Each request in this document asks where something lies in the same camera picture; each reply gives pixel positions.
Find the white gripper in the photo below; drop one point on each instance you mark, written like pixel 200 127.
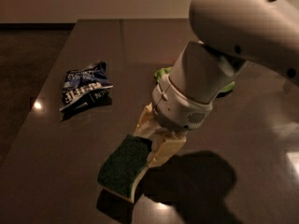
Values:
pixel 178 109

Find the green scouring sponge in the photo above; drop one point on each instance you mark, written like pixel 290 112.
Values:
pixel 125 167

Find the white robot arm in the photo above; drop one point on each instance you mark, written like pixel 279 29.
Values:
pixel 231 34

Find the green snack bag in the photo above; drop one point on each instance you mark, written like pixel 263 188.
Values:
pixel 166 70

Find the crumpled blue snack bag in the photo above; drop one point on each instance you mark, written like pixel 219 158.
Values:
pixel 85 87

